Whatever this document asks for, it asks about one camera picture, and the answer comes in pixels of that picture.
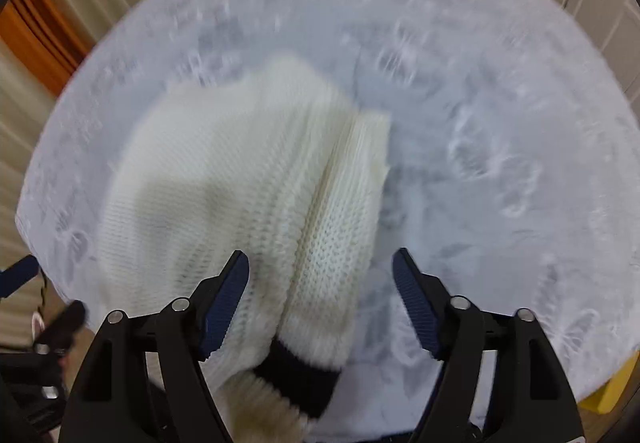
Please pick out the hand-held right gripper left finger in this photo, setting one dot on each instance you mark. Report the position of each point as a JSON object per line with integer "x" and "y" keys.
{"x": 225, "y": 308}

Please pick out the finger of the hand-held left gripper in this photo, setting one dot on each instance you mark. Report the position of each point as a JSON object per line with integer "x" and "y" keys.
{"x": 17, "y": 275}
{"x": 62, "y": 323}

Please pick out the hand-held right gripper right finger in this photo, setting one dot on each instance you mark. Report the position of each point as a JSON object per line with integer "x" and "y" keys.
{"x": 415, "y": 303}

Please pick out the white knitted sweater red navy stripes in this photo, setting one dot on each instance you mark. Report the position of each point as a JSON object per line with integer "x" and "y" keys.
{"x": 225, "y": 183}

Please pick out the grey butterfly blanket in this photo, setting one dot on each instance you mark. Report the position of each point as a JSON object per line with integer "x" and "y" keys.
{"x": 475, "y": 123}

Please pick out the yellow furniture piece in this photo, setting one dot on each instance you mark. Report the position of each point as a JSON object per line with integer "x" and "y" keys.
{"x": 607, "y": 388}

